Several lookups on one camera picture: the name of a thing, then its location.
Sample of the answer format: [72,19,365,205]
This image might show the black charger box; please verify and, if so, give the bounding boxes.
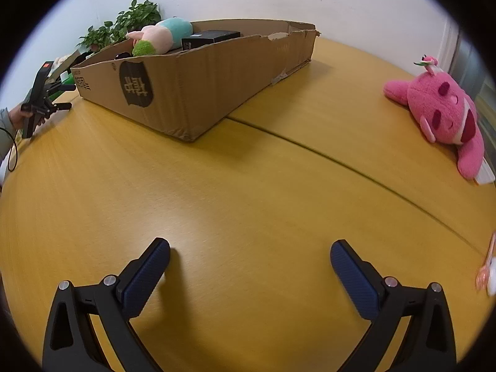
[181,30,241,52]

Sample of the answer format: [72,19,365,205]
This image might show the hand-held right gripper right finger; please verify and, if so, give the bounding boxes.
[330,240,458,372]

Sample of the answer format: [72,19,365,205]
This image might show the person's left hand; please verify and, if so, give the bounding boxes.
[8,106,45,129]

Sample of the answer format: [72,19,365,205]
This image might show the medium potted green plant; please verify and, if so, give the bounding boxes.
[78,25,115,53]

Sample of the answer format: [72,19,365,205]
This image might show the thin black cable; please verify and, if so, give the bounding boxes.
[0,126,19,172]

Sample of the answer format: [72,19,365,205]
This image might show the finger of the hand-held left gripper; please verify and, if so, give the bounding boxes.
[46,102,73,119]
[46,81,77,96]

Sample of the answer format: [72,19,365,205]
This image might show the large potted green plant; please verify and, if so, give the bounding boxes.
[112,0,162,44]

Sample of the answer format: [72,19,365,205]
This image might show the long cardboard box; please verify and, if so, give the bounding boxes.
[70,19,321,143]

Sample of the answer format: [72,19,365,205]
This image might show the white door frame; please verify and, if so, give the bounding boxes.
[439,19,463,83]

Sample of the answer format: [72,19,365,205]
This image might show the teal and pink pig plush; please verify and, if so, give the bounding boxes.
[125,16,193,57]

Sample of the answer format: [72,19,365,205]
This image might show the white power bank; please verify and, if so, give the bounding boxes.
[473,161,496,186]

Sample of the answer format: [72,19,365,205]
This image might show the pink bear plush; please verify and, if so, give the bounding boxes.
[383,55,486,181]

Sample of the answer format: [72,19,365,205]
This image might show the small cardboard box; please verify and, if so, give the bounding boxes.
[50,49,94,83]

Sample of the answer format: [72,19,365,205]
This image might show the white phone case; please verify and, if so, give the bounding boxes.
[476,232,496,295]

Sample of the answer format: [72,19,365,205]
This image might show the wooden desktop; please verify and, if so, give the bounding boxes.
[0,37,496,372]

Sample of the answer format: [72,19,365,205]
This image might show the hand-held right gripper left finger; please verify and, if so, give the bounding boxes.
[42,237,171,372]

